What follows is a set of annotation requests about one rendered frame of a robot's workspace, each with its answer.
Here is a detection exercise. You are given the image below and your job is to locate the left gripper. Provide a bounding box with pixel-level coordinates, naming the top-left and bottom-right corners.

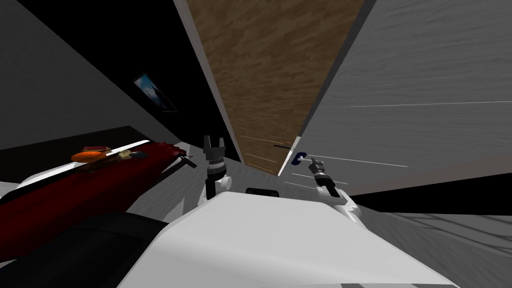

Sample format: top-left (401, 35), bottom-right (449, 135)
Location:
top-left (203, 135), bottom-right (226, 162)

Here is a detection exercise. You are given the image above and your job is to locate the brown wooden door leaf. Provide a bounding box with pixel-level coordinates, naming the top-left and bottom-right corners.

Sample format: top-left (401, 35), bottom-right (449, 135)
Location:
top-left (174, 0), bottom-right (366, 177)

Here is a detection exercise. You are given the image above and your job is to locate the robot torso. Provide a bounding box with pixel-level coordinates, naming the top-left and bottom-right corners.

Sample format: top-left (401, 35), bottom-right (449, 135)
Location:
top-left (116, 186), bottom-right (461, 288)

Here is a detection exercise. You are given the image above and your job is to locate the grey door leaf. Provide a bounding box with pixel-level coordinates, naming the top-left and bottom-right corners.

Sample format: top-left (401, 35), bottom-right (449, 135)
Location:
top-left (277, 0), bottom-right (512, 198)

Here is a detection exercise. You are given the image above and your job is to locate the dark red table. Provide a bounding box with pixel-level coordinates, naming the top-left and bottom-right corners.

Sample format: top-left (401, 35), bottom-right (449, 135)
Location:
top-left (0, 139), bottom-right (199, 263)

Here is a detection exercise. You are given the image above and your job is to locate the dark blue door handle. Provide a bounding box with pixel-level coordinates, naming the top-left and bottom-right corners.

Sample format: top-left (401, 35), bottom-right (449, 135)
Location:
top-left (290, 151), bottom-right (317, 166)

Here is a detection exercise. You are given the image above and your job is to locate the framed wall picture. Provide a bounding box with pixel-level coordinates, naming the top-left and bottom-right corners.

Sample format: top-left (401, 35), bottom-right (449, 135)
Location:
top-left (133, 72), bottom-right (179, 114)

